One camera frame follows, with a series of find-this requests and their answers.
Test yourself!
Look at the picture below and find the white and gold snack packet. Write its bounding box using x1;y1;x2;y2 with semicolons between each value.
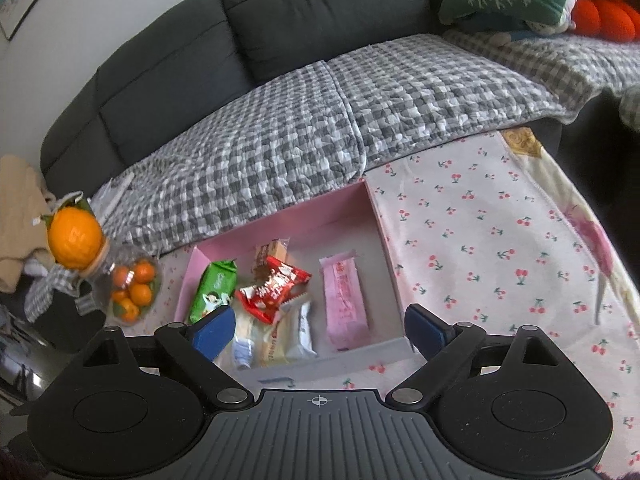
257;305;301;367

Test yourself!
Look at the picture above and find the grey checked quilt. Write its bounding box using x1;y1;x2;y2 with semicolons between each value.
25;27;640;322

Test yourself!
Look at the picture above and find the cherry print tablecloth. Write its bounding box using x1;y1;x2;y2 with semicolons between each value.
107;129;640;467

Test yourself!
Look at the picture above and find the beige knitted cloth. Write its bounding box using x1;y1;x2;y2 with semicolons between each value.
0;155;57;294

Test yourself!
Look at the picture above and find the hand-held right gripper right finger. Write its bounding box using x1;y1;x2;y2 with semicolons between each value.
385;302;558;406

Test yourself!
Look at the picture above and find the pink cardboard box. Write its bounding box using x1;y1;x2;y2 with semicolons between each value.
175;180;414;390

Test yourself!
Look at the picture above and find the pink snack packet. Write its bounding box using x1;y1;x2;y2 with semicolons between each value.
318;252;372;352

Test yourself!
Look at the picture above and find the pile of small oranges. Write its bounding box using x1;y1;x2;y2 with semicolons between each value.
110;258;156;324

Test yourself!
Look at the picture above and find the red snack packet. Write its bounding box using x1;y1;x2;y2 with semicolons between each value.
263;254;312;306
235;284;284;325

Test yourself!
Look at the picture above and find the glass jar with cork lid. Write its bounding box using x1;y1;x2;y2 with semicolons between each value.
75;244;164;327

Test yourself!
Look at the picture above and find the green snack packet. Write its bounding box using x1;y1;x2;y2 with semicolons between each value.
188;258;239;325

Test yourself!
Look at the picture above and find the tan biscuit packet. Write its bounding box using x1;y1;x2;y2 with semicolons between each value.
253;238;291;281

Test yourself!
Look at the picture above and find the large orange with leaves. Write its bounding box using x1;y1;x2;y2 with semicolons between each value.
42;192;109;276

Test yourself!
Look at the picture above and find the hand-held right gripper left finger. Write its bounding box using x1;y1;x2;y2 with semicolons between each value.
82;305;252;407

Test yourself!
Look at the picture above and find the orange knot cushion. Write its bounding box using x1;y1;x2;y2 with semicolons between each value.
570;0;640;44

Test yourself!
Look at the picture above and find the dark grey sofa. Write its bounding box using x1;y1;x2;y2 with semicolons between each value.
40;0;640;177

